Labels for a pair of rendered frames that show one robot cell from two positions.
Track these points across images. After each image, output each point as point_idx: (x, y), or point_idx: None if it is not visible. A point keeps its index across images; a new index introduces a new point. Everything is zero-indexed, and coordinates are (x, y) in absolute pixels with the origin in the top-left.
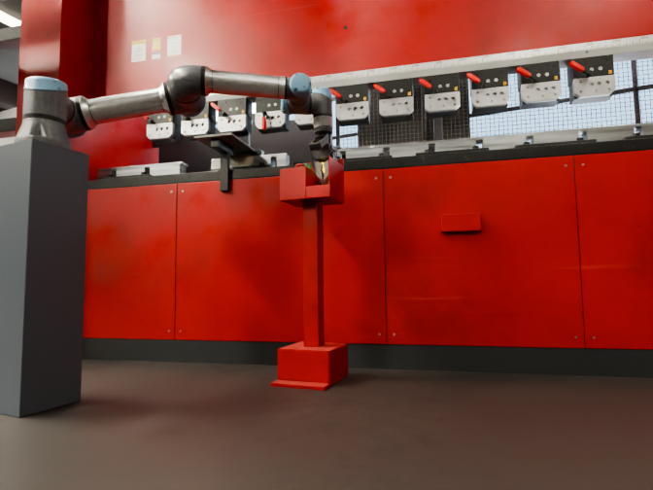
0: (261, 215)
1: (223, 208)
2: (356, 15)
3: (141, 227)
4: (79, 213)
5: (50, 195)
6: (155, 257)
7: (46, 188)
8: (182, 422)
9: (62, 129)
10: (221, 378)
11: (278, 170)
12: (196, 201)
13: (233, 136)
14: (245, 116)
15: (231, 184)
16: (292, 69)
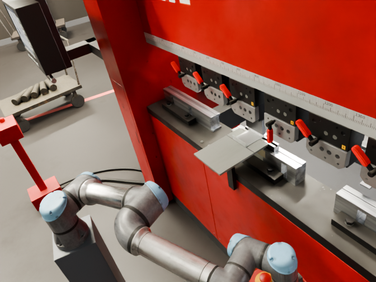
0: (262, 225)
1: (234, 196)
2: None
3: (188, 165)
4: (103, 270)
5: (80, 275)
6: (199, 189)
7: (76, 273)
8: None
9: (73, 234)
10: None
11: (275, 205)
12: (216, 177)
13: (224, 172)
14: (254, 110)
15: (238, 184)
16: (308, 79)
